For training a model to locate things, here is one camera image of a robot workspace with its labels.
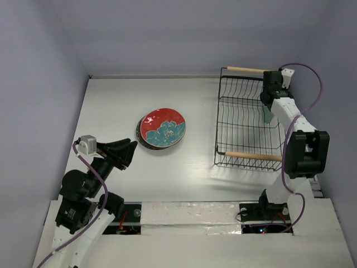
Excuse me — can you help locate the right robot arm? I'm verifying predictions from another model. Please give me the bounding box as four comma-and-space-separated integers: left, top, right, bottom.
257, 68, 330, 219

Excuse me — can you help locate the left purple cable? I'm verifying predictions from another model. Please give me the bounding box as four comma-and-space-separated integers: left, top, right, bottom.
36, 141, 109, 268

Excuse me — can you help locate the black wire dish rack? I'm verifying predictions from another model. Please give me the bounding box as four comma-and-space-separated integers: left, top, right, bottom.
214, 67, 285, 171

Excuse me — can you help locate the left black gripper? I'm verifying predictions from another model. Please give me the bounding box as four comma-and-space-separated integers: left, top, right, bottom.
87, 137, 138, 195

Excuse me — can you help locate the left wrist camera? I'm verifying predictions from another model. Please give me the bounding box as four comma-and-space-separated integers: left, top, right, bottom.
77, 135, 97, 156

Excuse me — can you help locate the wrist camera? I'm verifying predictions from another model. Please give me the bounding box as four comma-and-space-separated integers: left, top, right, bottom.
280, 67, 295, 90
77, 135, 97, 156

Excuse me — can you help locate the white front platform board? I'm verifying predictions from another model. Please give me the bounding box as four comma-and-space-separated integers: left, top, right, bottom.
33, 197, 353, 267

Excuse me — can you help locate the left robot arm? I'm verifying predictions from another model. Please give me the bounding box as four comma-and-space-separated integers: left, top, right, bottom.
45, 135, 138, 267

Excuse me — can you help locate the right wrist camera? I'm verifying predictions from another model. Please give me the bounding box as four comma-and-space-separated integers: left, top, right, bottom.
280, 67, 295, 90

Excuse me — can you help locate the grey deer snowflake plate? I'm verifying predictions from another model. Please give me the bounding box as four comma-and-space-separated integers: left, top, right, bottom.
142, 121, 186, 149

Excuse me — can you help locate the green leaf plate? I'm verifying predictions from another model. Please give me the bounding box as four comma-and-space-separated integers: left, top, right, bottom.
263, 105, 274, 124

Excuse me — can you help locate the red teal flower plate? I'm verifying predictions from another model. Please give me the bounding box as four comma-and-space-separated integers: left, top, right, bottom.
136, 108, 186, 150

